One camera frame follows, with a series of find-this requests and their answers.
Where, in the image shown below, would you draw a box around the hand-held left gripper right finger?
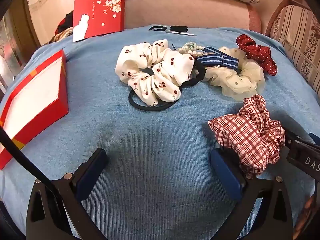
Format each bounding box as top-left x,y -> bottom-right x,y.
209,148 -> 293,240

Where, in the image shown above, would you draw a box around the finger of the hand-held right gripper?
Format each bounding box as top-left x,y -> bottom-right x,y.
284,129 -> 320,147

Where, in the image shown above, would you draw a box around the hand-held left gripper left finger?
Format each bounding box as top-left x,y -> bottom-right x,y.
26,148 -> 108,240

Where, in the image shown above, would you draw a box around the red plaid scrunchie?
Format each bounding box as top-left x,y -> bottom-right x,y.
207,94 -> 286,175

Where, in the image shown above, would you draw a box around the cream organza scrunchie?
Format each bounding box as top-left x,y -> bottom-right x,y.
204,46 -> 266,102

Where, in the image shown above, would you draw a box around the red gift box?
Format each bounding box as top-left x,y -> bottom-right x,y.
0,49 -> 69,170

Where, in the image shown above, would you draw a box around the pearl bracelet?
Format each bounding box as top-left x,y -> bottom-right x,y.
178,49 -> 204,58

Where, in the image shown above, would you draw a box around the blue blanket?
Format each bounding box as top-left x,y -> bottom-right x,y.
0,26 -> 320,240

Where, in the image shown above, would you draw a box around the red polka dot scrunchie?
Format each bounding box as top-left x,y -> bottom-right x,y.
236,34 -> 278,76

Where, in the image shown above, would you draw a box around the square striped floral cushion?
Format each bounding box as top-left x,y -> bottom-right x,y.
265,4 -> 320,94

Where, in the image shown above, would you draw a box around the navy striped hair bow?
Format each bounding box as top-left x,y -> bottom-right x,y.
195,46 -> 240,71

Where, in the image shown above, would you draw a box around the white cherry print scrunchie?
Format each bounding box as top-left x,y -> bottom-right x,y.
115,39 -> 195,107

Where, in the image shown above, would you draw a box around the leopard print cloth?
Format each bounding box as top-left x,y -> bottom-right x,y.
49,27 -> 74,44

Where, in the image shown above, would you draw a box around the metal tweezers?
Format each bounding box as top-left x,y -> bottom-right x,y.
165,30 -> 195,36

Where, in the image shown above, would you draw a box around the glass panel door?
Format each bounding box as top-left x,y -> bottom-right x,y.
0,5 -> 38,85

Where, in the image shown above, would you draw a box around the dark clothes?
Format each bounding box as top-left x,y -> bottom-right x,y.
54,11 -> 74,34

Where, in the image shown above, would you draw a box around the pink sofa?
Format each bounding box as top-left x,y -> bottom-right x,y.
124,0 -> 315,36

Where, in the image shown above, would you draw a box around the red floral box lid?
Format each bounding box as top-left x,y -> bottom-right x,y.
73,0 -> 126,42

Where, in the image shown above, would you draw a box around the black cable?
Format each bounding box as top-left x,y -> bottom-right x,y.
0,127 -> 78,240

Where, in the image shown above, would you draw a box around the thin black hair tie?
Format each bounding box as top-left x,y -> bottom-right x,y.
128,90 -> 179,112

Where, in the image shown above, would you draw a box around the navy hair tie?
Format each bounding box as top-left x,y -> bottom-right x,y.
185,61 -> 207,87

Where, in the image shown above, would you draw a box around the pale bead bracelet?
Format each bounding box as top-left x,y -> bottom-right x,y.
176,42 -> 202,52

